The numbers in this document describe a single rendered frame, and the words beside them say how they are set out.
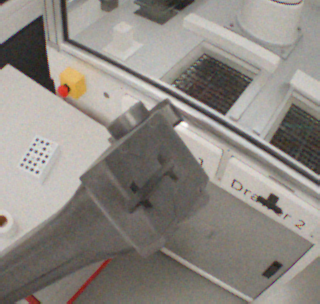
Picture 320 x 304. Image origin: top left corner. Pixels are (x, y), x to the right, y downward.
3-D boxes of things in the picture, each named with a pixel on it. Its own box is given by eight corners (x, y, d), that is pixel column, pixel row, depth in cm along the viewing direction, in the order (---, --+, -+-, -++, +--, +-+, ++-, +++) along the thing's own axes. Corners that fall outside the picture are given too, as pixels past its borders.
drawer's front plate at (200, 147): (212, 179, 104) (219, 155, 95) (122, 124, 113) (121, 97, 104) (215, 175, 105) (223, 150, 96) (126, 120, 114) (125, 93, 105)
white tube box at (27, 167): (41, 185, 107) (38, 177, 104) (19, 174, 108) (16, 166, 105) (60, 151, 114) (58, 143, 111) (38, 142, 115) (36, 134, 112)
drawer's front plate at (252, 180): (306, 237, 95) (322, 219, 86) (220, 184, 104) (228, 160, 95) (308, 232, 95) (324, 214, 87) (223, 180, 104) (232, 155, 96)
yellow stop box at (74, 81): (75, 102, 114) (73, 85, 109) (59, 92, 117) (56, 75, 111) (86, 92, 117) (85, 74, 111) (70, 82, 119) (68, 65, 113)
